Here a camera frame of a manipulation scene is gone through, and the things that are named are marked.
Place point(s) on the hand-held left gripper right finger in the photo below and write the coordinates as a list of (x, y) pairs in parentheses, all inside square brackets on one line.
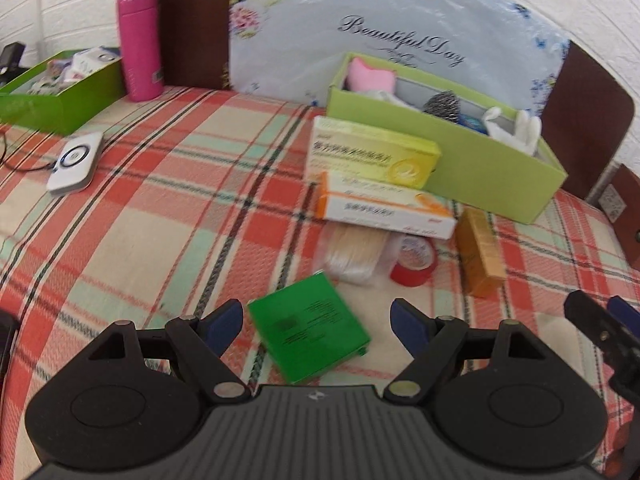
[(410, 325)]

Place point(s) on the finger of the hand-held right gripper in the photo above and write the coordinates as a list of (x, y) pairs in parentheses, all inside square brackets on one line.
[(625, 312), (590, 315)]

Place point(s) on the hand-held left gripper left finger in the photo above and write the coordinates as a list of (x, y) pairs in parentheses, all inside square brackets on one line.
[(222, 325)]

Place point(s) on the large light green box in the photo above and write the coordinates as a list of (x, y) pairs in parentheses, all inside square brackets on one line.
[(480, 180)]

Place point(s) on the white glove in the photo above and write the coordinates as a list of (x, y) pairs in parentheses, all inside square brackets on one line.
[(520, 132)]

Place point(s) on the steel wool scourer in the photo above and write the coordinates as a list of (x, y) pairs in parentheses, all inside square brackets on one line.
[(442, 106)]

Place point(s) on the pink sponge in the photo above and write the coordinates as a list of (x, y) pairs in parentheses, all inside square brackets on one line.
[(370, 76)]

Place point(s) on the red tape roll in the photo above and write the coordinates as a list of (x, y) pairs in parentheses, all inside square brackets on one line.
[(415, 270)]

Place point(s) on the pack of wooden toothpicks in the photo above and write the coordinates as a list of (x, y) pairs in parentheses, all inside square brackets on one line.
[(352, 255)]

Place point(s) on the golden brown box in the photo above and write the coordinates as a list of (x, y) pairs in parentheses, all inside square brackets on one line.
[(481, 252)]

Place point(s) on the brown cardboard box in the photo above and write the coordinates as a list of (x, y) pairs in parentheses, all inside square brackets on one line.
[(622, 210)]

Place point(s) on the plaid blanket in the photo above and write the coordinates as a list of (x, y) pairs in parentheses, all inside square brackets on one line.
[(150, 235)]

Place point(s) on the orange white medicine box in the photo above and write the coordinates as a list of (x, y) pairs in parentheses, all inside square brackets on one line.
[(380, 210)]

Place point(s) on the yellow white medicine box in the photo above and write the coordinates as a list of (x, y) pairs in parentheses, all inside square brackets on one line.
[(360, 152)]

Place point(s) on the blue printed box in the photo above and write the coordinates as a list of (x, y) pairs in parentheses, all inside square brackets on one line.
[(472, 124)]

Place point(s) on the dark object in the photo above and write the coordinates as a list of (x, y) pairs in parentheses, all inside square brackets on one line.
[(7, 345)]

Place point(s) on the green box with packets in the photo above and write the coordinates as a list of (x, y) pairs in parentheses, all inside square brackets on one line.
[(60, 105)]

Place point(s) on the floral printed pillow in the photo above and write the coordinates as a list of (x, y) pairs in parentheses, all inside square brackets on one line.
[(310, 60)]

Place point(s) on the small white printed box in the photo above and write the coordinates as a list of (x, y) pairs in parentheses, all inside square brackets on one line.
[(95, 62)]

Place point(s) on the brown wooden headboard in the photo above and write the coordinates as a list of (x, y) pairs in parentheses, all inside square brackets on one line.
[(190, 35)]

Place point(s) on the pink thermos bottle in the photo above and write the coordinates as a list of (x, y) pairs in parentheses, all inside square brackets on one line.
[(140, 45)]

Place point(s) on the black device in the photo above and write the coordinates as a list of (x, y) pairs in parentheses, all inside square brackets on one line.
[(11, 60)]

